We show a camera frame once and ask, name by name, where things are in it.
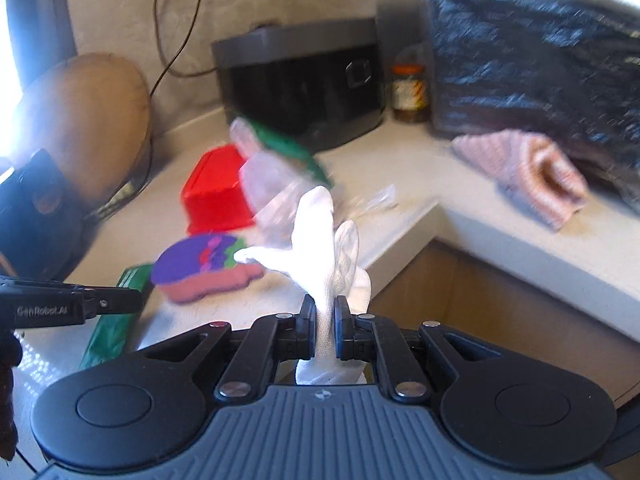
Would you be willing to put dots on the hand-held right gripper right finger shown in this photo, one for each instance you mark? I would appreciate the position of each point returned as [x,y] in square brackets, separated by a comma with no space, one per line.
[341,320]

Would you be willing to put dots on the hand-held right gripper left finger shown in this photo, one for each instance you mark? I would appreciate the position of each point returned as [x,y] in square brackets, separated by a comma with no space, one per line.
[307,320]

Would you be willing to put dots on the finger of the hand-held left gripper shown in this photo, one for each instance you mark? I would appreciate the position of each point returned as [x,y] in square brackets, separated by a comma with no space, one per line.
[120,300]

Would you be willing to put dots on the green sachet packet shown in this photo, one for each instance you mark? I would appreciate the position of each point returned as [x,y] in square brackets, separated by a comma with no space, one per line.
[110,335]
[295,152]

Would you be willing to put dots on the white cloth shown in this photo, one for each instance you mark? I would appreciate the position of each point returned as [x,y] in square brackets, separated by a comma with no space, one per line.
[315,240]

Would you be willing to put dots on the red plastic container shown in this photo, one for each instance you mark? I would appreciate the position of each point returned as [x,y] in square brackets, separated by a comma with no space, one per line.
[215,195]

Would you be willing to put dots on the purple and orange sponge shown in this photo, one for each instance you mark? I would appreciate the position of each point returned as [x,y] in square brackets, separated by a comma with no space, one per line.
[190,260]

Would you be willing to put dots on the dark blue rice cooker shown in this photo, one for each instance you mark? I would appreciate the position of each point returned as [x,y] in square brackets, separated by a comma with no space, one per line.
[45,220]

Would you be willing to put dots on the small clear plastic wrapper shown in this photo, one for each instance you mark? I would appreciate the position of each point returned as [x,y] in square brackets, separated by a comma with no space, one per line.
[380,200]

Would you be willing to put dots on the wooden cabinet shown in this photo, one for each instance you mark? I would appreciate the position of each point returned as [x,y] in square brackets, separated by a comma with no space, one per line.
[500,320]

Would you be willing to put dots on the round wooden cutting board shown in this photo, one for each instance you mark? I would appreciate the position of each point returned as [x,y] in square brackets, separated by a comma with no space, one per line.
[90,120]

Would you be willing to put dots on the black kitchen appliance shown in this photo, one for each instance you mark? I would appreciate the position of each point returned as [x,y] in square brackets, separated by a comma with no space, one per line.
[300,90]

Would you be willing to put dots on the glass jar of pickles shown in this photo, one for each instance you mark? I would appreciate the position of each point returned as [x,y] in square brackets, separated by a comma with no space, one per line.
[410,95]

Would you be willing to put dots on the pink striped cloth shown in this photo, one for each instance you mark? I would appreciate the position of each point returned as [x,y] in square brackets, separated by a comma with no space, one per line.
[540,170]

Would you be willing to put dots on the black garbage bag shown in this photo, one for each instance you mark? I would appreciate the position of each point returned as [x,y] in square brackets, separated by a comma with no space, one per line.
[525,60]

